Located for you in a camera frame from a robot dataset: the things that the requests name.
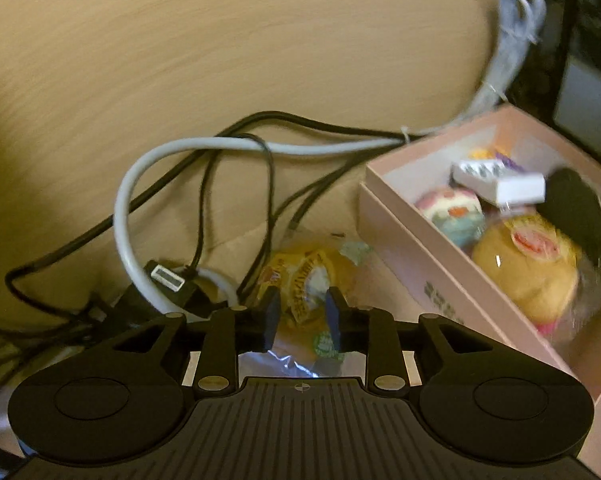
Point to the black usb connector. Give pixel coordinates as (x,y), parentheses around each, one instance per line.
(185,290)

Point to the black pouch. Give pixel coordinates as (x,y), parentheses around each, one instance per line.
(580,215)

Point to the yellow toy block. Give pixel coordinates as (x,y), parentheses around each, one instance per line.
(480,153)

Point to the pink cardboard box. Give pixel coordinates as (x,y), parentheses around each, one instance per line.
(405,255)

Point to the grey panel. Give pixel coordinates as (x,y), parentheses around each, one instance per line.
(587,95)

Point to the purple toy piece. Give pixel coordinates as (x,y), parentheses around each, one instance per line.
(509,162)

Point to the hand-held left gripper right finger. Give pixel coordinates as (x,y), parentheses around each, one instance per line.
(335,325)

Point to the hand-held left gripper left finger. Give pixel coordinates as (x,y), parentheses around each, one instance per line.
(270,317)

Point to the yellow bread packet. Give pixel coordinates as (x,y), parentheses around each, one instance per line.
(525,270)
(305,275)

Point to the small white box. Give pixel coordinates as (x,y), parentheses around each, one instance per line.
(515,187)

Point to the round colourful snack pack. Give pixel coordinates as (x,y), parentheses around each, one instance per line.
(450,212)

